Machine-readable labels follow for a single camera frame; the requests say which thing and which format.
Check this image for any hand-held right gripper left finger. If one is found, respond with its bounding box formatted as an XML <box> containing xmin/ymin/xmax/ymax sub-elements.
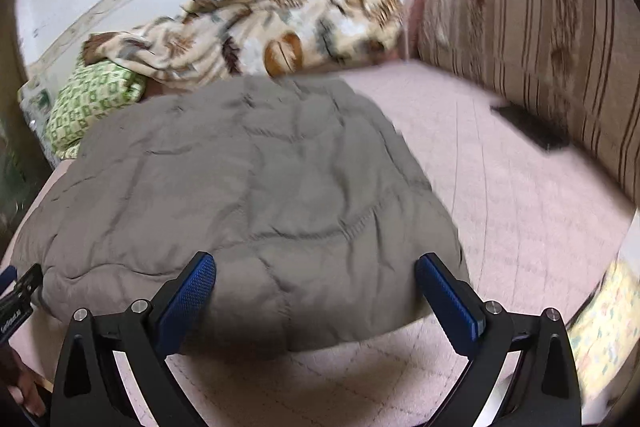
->
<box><xmin>48</xmin><ymin>251</ymin><xmax>217</xmax><ymax>427</ymax></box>

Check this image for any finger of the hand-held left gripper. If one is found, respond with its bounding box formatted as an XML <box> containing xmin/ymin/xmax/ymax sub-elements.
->
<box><xmin>0</xmin><ymin>263</ymin><xmax>45</xmax><ymax>308</ymax></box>

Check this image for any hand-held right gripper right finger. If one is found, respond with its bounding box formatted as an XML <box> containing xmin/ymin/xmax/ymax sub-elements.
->
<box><xmin>415</xmin><ymin>252</ymin><xmax>583</xmax><ymax>427</ymax></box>

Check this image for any grey padded jacket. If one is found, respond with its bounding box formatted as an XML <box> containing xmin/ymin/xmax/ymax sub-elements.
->
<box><xmin>10</xmin><ymin>74</ymin><xmax>471</xmax><ymax>353</ymax></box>

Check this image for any person's left hand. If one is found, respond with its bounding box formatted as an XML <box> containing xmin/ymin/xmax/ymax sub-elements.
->
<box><xmin>0</xmin><ymin>347</ymin><xmax>48</xmax><ymax>418</ymax></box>

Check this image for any wooden door with stained glass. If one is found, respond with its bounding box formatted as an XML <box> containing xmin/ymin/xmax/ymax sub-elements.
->
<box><xmin>0</xmin><ymin>57</ymin><xmax>48</xmax><ymax>233</ymax></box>

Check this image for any pastel patterned cloth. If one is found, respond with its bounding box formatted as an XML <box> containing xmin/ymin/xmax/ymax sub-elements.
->
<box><xmin>567</xmin><ymin>259</ymin><xmax>640</xmax><ymax>413</ymax></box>

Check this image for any green white patterned pillow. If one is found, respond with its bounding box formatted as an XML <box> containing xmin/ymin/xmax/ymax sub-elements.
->
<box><xmin>45</xmin><ymin>59</ymin><xmax>146</xmax><ymax>158</ymax></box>

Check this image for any floral fleece blanket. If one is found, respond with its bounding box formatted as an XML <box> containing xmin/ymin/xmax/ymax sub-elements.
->
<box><xmin>82</xmin><ymin>0</ymin><xmax>408</xmax><ymax>82</ymax></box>

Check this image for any striped cushion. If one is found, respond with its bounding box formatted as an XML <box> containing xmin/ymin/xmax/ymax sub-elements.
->
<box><xmin>415</xmin><ymin>0</ymin><xmax>640</xmax><ymax>208</ymax></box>

